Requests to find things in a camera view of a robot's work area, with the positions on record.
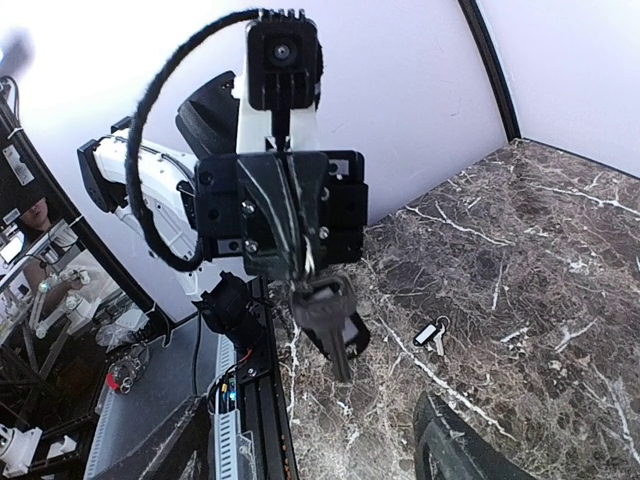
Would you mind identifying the black frame post right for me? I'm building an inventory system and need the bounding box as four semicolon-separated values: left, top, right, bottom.
457;0;521;142

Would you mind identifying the key bunch with white tag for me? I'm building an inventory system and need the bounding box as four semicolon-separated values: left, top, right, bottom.
413;315;451;357

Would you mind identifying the black key tag with ring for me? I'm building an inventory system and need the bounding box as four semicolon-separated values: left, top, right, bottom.
303;312;371;360

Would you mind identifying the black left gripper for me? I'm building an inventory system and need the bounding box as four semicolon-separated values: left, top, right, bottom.
194;150;368;280

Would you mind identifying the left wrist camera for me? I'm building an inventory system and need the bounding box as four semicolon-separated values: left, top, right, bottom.
247;9;322;111

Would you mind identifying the white slotted cable duct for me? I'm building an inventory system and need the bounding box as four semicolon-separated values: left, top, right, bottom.
208;336;257;480

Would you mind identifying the black frame post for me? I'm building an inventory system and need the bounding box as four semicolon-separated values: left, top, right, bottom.
1;75;173;347
457;0;521;142

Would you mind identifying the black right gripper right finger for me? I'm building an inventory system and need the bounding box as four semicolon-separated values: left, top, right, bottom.
413;391;532;480

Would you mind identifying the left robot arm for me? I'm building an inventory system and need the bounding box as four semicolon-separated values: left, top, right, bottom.
139;71;368;351

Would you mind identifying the silver key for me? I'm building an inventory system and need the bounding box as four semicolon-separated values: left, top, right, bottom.
289;273;357;383

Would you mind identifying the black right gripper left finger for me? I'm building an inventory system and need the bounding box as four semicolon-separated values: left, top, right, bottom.
92;396;210;479

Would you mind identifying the black frame post left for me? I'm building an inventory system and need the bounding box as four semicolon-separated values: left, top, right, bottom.
1;75;173;347

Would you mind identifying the black braided camera cable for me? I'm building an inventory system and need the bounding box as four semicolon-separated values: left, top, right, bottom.
124;8;261;274

